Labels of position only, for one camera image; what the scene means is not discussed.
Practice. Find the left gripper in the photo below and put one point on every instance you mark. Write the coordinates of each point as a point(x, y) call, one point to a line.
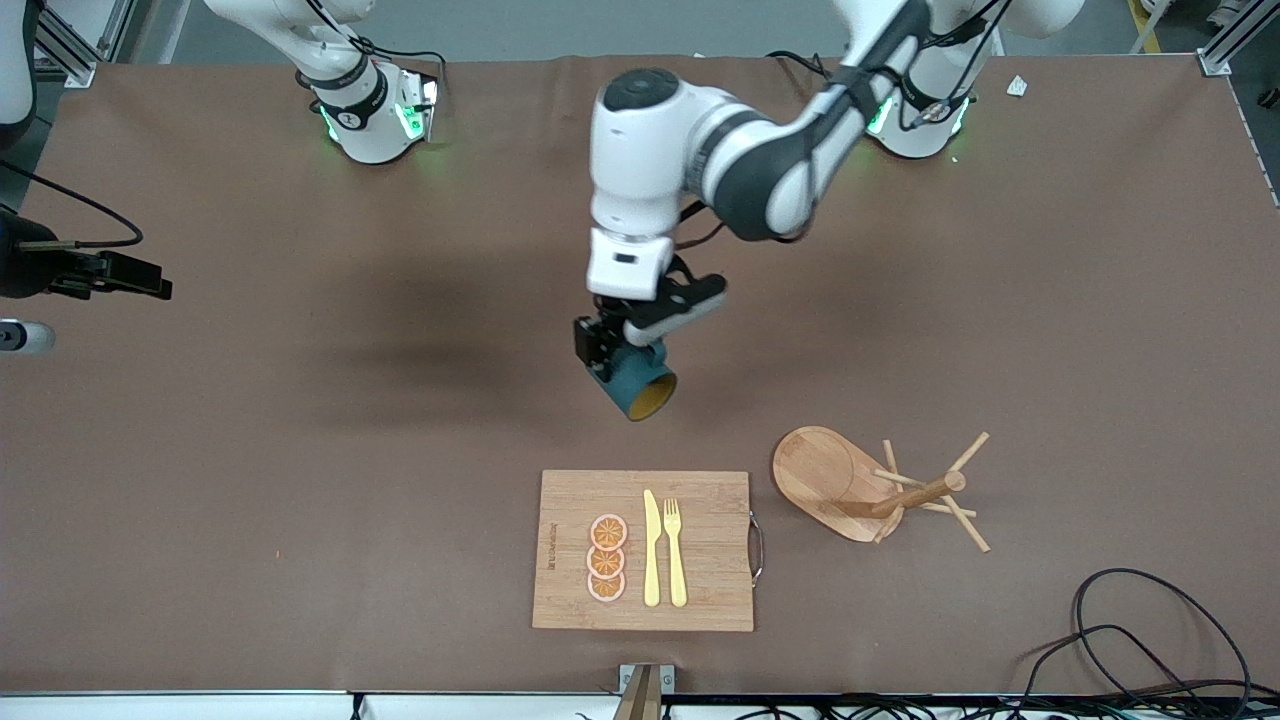
point(601, 338)

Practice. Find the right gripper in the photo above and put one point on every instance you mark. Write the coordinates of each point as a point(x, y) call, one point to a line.
point(22, 262)

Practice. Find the teal cup yellow inside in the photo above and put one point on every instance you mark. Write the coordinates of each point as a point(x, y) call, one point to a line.
point(630, 385)

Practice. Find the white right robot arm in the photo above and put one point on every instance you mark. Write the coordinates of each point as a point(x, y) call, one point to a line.
point(370, 120)

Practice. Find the orange slice toy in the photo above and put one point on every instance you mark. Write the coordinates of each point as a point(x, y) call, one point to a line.
point(608, 532)
point(605, 563)
point(606, 587)

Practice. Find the yellow plastic knife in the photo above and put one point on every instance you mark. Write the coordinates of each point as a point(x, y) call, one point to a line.
point(652, 560)

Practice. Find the wooden cutting board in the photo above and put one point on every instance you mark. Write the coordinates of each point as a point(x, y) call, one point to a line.
point(700, 560)

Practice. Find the yellow plastic fork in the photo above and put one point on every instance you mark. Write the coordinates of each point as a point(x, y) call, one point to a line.
point(677, 570)

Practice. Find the wooden mug tree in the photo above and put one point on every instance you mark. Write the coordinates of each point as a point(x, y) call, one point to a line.
point(820, 475)

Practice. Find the brown wooden strip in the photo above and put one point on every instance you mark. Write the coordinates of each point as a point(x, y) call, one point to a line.
point(640, 700)

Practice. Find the small white paper scrap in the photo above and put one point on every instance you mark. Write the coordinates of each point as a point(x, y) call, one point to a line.
point(1017, 87)

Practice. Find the small black object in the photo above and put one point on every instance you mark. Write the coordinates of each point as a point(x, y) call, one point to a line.
point(1270, 98)

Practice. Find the aluminium frame profile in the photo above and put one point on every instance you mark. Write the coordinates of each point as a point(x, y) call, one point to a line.
point(75, 65)
point(1215, 62)

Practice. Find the small metal bracket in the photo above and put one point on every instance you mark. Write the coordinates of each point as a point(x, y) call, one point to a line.
point(668, 678)

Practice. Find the white table edge rail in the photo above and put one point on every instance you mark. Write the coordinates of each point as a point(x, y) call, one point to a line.
point(200, 708)

